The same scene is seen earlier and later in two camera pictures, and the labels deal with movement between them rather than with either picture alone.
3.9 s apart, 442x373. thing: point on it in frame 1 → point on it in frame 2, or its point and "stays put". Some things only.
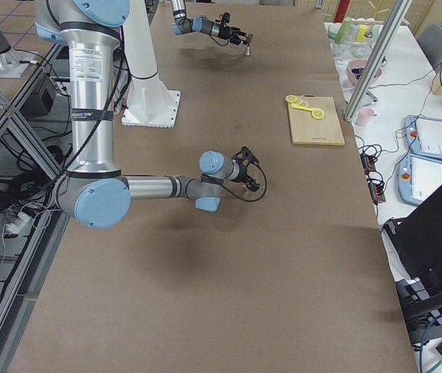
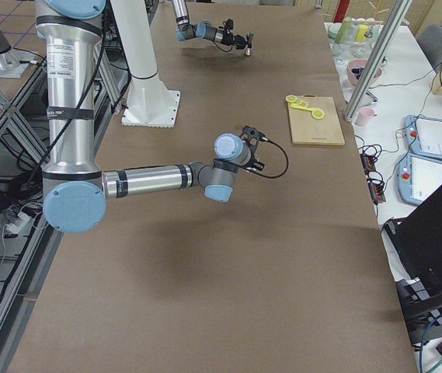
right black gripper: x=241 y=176 → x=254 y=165
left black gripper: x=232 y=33 → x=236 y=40
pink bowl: x=354 y=70 stays put
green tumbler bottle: x=344 y=33 stays put
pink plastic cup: x=364 y=116 stays put
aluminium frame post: x=377 y=59 stays put
